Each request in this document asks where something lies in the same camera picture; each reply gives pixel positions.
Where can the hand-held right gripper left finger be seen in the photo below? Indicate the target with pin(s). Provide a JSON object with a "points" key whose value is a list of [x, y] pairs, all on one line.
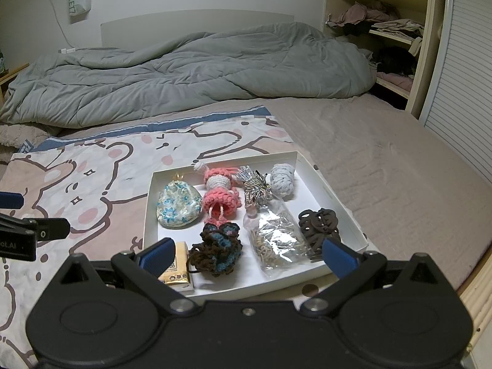
{"points": [[155, 255]]}

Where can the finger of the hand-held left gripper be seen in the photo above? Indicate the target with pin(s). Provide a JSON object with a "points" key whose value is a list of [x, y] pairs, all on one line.
{"points": [[10, 200], [52, 227]]}

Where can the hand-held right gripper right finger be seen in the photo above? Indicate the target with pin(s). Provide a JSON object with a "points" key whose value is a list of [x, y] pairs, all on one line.
{"points": [[338, 255]]}

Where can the small cream paper box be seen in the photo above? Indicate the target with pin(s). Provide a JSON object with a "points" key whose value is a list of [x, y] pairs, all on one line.
{"points": [[180, 273]]}

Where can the brown hair claw clip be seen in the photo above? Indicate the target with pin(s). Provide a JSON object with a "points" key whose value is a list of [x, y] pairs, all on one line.
{"points": [[319, 226]]}

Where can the white cardboard box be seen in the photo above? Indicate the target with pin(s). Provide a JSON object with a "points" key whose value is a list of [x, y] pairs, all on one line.
{"points": [[292, 276]]}

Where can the floral fabric pouch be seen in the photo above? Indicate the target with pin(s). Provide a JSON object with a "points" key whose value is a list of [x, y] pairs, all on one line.
{"points": [[178, 205]]}

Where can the dark crochet scrunchie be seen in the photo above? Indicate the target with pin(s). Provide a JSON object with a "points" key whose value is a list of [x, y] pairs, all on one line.
{"points": [[217, 250]]}

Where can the clear bag of rubber bands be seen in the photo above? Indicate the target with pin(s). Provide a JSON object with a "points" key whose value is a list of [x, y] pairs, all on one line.
{"points": [[276, 242]]}

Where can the pink crochet doll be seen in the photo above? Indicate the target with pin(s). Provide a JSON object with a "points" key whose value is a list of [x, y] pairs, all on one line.
{"points": [[219, 196]]}

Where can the light blue crochet ball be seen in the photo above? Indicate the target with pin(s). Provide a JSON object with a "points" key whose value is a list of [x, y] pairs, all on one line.
{"points": [[282, 180]]}

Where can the bear printed cloth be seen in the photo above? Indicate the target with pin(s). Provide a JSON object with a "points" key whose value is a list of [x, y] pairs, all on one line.
{"points": [[77, 176]]}

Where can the beige fluffy blanket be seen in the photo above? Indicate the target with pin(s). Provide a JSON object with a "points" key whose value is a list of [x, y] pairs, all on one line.
{"points": [[19, 140]]}

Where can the wooden bedside shelf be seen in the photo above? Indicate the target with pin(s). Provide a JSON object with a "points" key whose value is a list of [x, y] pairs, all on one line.
{"points": [[11, 77]]}

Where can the white charger plug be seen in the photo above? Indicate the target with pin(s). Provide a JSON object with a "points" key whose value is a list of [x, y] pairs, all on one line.
{"points": [[66, 50]]}

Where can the grey duvet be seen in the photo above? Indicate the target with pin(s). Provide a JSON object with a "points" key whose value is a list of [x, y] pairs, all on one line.
{"points": [[173, 73]]}

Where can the pink folded cloth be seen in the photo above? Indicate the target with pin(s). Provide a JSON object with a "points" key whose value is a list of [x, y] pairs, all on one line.
{"points": [[398, 80]]}

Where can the dark clothing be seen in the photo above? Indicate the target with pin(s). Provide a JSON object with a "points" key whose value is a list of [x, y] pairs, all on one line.
{"points": [[396, 61]]}

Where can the cream wardrobe shelf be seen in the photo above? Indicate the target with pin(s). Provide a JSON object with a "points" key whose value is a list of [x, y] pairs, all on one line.
{"points": [[426, 65]]}

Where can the white slatted wardrobe door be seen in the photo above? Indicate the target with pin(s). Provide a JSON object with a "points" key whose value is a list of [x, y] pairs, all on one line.
{"points": [[461, 65]]}

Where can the beige folded clothes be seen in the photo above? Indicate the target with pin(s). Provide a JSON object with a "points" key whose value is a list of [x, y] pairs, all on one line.
{"points": [[399, 29]]}

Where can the pink clothes pile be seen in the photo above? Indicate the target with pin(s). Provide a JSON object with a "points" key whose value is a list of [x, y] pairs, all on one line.
{"points": [[357, 13]]}

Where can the cream bed frame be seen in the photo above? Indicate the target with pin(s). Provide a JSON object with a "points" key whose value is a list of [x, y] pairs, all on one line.
{"points": [[478, 303]]}

